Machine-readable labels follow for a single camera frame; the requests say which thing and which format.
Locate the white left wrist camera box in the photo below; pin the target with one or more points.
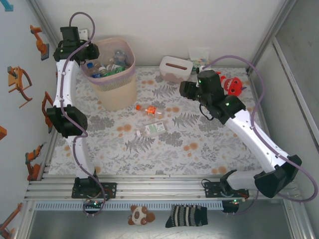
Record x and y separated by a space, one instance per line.
83 32

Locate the beige bin pink liner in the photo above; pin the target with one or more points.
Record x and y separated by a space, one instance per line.
117 94

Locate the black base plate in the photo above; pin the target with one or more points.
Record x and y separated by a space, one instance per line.
210 189
111 190

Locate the red shark plush toy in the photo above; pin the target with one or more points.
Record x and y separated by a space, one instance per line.
233 85

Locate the aluminium frame post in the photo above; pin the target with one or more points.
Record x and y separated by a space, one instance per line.
46 25
271 32

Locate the green tissue pack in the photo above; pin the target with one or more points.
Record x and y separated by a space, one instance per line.
202 62

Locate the teal wall decal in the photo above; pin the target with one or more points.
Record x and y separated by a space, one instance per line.
9 7

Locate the orange label bottle orange cap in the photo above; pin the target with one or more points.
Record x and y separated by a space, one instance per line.
151 110

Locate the aluminium front rail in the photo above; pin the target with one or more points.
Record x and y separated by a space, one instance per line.
162 188

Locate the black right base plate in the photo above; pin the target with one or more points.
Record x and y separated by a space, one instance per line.
210 189

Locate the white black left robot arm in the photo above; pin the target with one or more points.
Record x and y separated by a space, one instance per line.
67 82

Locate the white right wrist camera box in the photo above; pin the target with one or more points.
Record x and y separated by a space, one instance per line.
200 69

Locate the panda plush toy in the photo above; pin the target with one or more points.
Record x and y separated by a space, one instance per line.
138 215

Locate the small circuit board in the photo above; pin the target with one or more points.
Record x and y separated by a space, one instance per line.
94 203
235 201

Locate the pepsi bottle blue cap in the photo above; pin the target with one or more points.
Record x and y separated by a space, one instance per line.
90 66

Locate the crushed bottle light blue label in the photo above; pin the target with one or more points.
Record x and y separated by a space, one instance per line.
120 56

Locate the green white label bottle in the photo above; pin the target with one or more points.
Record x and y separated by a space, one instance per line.
154 129

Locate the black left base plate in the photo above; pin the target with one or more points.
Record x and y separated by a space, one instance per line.
111 190

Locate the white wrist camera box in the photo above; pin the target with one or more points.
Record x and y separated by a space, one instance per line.
200 69
83 32

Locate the white tissue box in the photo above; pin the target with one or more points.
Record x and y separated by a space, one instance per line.
174 72

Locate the black white striped sock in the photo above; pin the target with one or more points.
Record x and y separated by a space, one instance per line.
185 216

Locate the green soda bottle orange cap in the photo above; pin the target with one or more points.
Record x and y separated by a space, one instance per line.
114 71

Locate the aluminium window frame bar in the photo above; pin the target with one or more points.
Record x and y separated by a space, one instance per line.
286 72

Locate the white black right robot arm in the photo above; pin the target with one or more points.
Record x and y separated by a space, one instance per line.
251 139

